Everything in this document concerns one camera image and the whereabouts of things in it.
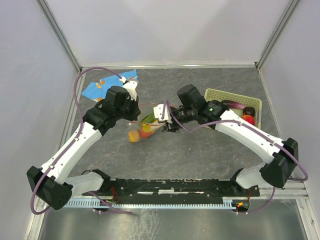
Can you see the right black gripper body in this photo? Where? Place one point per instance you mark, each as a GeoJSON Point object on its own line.
{"type": "Point", "coordinates": [179, 114]}

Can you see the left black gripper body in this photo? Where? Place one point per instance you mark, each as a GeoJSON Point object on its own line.
{"type": "Point", "coordinates": [129, 108]}

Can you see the clear zip top bag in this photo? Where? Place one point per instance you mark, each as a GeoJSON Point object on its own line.
{"type": "Point", "coordinates": [145, 108]}

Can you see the green leaf vegetable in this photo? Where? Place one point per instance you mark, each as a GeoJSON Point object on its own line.
{"type": "Point", "coordinates": [149, 119]}

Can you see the yellow banana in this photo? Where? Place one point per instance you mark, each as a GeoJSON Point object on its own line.
{"type": "Point", "coordinates": [148, 127]}

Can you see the small orange mango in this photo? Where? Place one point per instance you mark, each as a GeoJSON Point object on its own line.
{"type": "Point", "coordinates": [134, 136]}

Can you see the red strawberry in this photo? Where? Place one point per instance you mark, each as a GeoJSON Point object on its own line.
{"type": "Point", "coordinates": [143, 134]}

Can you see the pale green plastic basket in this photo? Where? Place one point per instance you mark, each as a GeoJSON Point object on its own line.
{"type": "Point", "coordinates": [219, 95]}

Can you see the dark purple eggplant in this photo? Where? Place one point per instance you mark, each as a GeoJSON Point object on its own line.
{"type": "Point", "coordinates": [233, 104]}

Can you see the red apple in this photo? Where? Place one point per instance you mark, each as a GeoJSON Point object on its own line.
{"type": "Point", "coordinates": [248, 118]}

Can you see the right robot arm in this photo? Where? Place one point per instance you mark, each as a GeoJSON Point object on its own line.
{"type": "Point", "coordinates": [280, 157]}

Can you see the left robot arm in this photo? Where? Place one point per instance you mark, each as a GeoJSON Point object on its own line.
{"type": "Point", "coordinates": [51, 182]}

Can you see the blue patterned cloth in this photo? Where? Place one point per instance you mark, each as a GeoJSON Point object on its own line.
{"type": "Point", "coordinates": [97, 90]}

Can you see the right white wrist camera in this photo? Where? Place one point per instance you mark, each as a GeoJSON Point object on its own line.
{"type": "Point", "coordinates": [162, 113]}

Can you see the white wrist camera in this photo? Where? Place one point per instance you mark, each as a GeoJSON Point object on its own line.
{"type": "Point", "coordinates": [131, 86]}
{"type": "Point", "coordinates": [162, 113]}

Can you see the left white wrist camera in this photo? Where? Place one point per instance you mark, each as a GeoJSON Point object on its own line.
{"type": "Point", "coordinates": [131, 86]}

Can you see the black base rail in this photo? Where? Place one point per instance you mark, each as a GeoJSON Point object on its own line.
{"type": "Point", "coordinates": [174, 191]}

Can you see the light blue cable duct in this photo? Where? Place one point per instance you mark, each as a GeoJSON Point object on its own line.
{"type": "Point", "coordinates": [93, 202]}

